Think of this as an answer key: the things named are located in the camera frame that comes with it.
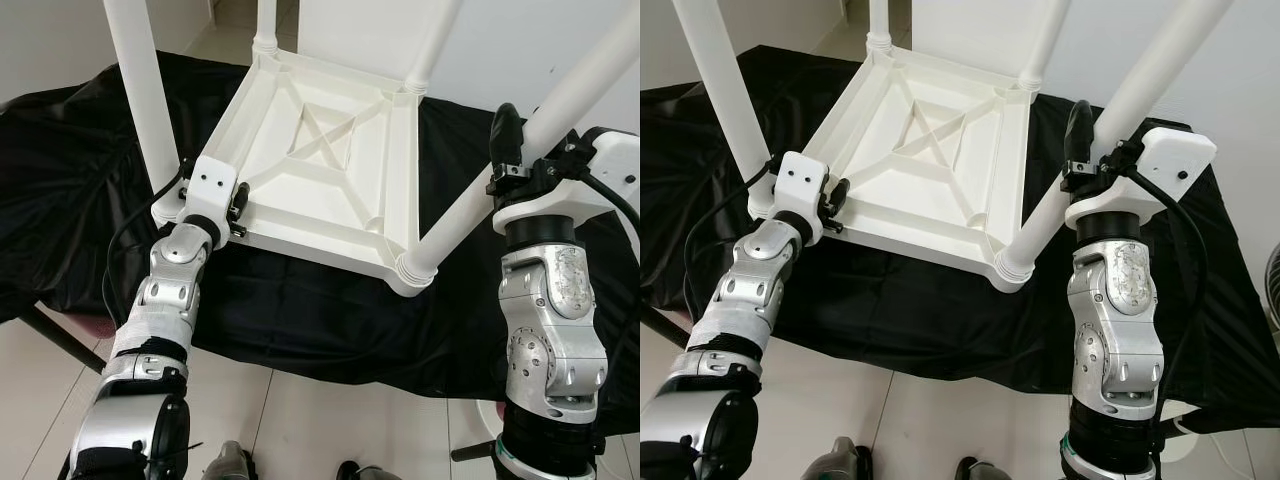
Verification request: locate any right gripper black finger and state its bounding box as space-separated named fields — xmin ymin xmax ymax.
xmin=489 ymin=103 xmax=524 ymax=169
xmin=1064 ymin=99 xmax=1094 ymax=167

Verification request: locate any white plastic table leg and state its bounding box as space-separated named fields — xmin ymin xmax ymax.
xmin=1018 ymin=0 xmax=1073 ymax=91
xmin=995 ymin=0 xmax=1237 ymax=287
xmin=672 ymin=0 xmax=777 ymax=191
xmin=104 ymin=0 xmax=183 ymax=196
xmin=404 ymin=0 xmax=463 ymax=93
xmin=867 ymin=0 xmax=894 ymax=53
xmin=395 ymin=8 xmax=641 ymax=297
xmin=254 ymin=0 xmax=280 ymax=57

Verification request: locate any white plastic table top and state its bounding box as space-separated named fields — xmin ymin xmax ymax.
xmin=748 ymin=44 xmax=1037 ymax=294
xmin=150 ymin=47 xmax=437 ymax=298

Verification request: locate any black tablecloth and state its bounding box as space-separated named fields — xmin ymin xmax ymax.
xmin=640 ymin=45 xmax=1280 ymax=433
xmin=0 ymin=50 xmax=641 ymax=436

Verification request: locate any grey robot left foot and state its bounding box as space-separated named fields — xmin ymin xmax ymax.
xmin=803 ymin=436 xmax=873 ymax=480
xmin=203 ymin=441 xmax=253 ymax=480

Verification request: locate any white round plastic object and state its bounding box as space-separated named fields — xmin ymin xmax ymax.
xmin=473 ymin=400 xmax=503 ymax=441
xmin=1158 ymin=403 xmax=1223 ymax=467

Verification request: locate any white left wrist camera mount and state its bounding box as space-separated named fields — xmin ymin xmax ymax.
xmin=182 ymin=156 xmax=251 ymax=247
xmin=773 ymin=151 xmax=837 ymax=245

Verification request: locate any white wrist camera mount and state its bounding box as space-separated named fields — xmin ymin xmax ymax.
xmin=773 ymin=151 xmax=837 ymax=245
xmin=1064 ymin=125 xmax=1219 ymax=233
xmin=492 ymin=130 xmax=641 ymax=237
xmin=182 ymin=156 xmax=251 ymax=247

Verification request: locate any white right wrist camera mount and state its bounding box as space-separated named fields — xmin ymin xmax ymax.
xmin=492 ymin=130 xmax=641 ymax=237
xmin=1064 ymin=125 xmax=1219 ymax=233

